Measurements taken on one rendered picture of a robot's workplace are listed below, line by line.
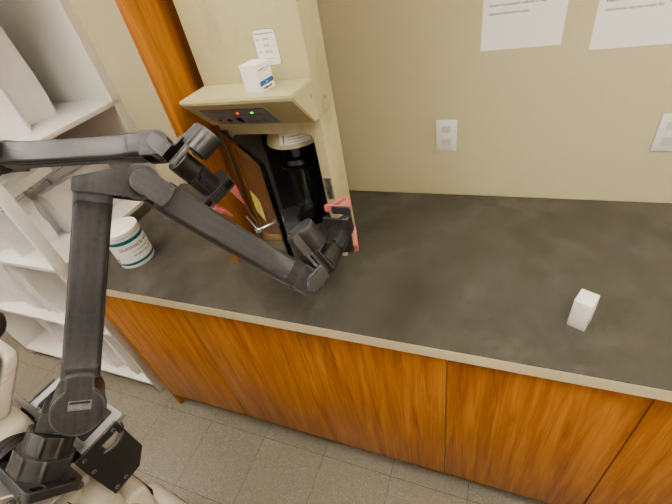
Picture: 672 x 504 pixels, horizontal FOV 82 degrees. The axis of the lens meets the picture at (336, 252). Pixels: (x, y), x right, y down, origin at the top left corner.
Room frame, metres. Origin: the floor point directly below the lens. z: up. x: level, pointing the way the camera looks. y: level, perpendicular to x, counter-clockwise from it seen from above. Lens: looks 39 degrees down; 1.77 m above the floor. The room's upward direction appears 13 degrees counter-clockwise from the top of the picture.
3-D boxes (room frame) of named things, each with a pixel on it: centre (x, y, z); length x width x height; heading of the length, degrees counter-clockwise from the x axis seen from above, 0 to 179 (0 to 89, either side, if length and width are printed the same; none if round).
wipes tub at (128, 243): (1.25, 0.75, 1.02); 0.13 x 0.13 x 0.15
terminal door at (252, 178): (0.98, 0.19, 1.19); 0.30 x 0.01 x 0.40; 23
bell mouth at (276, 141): (1.14, 0.04, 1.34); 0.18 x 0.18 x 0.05
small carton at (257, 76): (0.99, 0.09, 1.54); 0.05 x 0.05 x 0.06; 51
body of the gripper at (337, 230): (0.74, -0.01, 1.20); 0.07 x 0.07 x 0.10; 63
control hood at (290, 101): (1.01, 0.14, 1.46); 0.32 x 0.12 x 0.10; 62
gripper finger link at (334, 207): (0.81, -0.04, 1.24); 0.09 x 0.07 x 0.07; 153
